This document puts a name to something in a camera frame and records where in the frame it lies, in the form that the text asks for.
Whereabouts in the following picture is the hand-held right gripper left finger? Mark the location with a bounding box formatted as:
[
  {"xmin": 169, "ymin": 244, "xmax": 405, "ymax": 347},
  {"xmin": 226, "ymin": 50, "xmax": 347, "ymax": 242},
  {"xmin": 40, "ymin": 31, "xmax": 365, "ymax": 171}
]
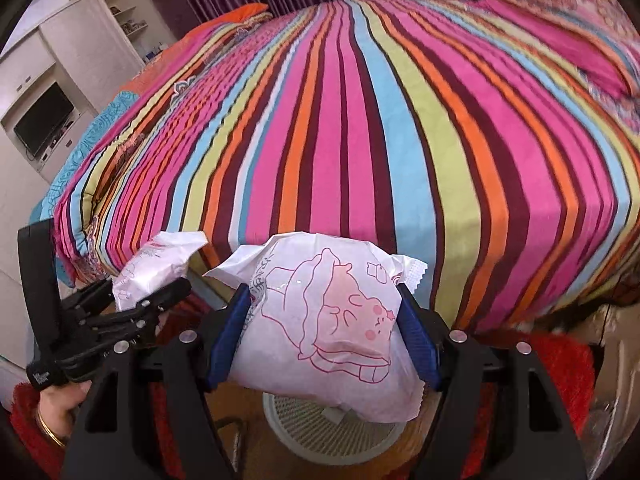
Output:
[{"xmin": 60, "ymin": 282, "xmax": 253, "ymax": 480}]

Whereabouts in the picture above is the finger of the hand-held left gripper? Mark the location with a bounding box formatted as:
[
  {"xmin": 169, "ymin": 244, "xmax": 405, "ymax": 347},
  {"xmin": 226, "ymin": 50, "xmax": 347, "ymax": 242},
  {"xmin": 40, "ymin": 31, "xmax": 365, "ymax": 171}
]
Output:
[
  {"xmin": 94, "ymin": 277, "xmax": 193, "ymax": 352},
  {"xmin": 61, "ymin": 279, "xmax": 117, "ymax": 322}
]

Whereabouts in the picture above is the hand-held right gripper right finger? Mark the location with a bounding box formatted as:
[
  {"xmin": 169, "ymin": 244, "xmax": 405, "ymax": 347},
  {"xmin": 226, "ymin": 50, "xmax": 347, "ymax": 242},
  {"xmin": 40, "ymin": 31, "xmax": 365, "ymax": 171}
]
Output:
[{"xmin": 395, "ymin": 282, "xmax": 588, "ymax": 480}]

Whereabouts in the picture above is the white pink-print wrapper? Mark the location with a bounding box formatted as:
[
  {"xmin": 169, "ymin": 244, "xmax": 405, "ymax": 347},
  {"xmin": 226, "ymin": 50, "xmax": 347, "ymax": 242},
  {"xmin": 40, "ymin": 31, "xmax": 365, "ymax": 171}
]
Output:
[{"xmin": 111, "ymin": 231, "xmax": 208, "ymax": 313}]

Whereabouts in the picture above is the white wrapper with pink cartoon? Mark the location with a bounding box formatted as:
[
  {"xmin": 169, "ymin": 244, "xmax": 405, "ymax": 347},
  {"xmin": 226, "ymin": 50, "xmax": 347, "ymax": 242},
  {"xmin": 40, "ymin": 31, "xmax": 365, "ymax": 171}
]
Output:
[{"xmin": 204, "ymin": 231, "xmax": 428, "ymax": 423}]

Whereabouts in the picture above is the person's left hand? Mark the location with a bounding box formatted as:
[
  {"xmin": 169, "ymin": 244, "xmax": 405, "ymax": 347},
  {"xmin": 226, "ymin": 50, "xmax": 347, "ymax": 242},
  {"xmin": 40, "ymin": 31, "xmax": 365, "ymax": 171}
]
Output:
[{"xmin": 37, "ymin": 379, "xmax": 95, "ymax": 448}]

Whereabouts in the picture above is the red shaggy rug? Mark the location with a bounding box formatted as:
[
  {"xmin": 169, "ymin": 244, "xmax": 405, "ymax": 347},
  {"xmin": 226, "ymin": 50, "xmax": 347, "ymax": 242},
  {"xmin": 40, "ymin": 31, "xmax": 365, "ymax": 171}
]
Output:
[{"xmin": 9, "ymin": 332, "xmax": 597, "ymax": 480}]

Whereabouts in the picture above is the black television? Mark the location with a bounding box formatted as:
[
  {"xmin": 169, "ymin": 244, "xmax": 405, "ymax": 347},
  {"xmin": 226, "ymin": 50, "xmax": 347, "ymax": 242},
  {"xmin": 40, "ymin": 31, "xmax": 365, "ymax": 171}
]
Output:
[{"xmin": 13, "ymin": 82, "xmax": 76, "ymax": 157}]

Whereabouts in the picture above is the clear plastic bag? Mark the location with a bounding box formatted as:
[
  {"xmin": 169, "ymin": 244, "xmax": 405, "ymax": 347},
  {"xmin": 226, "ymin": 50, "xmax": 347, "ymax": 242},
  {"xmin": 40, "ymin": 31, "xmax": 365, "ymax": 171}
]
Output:
[{"xmin": 567, "ymin": 302, "xmax": 640, "ymax": 480}]

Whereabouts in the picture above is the striped colourful bedsheet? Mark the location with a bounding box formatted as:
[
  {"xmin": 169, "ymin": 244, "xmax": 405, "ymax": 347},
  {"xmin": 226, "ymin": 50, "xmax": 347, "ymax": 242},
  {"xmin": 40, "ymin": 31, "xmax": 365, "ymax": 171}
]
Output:
[{"xmin": 30, "ymin": 0, "xmax": 640, "ymax": 336}]

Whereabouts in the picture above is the orange patterned blanket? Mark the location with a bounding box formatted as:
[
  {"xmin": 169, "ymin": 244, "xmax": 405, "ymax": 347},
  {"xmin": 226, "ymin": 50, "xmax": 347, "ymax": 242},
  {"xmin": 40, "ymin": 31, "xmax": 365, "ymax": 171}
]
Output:
[{"xmin": 120, "ymin": 2, "xmax": 275, "ymax": 96}]

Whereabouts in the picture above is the pink patterned pillow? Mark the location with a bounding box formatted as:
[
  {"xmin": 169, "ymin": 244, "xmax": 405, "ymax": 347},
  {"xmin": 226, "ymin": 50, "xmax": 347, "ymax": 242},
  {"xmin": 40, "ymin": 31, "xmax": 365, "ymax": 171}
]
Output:
[{"xmin": 487, "ymin": 0, "xmax": 640, "ymax": 136}]

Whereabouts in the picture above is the gold bracelet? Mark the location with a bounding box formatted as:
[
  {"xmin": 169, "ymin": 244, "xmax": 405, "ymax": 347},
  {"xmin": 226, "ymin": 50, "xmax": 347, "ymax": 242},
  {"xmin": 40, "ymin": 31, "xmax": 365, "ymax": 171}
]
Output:
[{"xmin": 36, "ymin": 404, "xmax": 68, "ymax": 449}]

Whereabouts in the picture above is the white wall cabinet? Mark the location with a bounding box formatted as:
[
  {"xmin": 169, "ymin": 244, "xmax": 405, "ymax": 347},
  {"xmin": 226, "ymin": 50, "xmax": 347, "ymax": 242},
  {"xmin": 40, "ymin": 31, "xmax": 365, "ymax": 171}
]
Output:
[{"xmin": 0, "ymin": 0, "xmax": 173, "ymax": 191}]

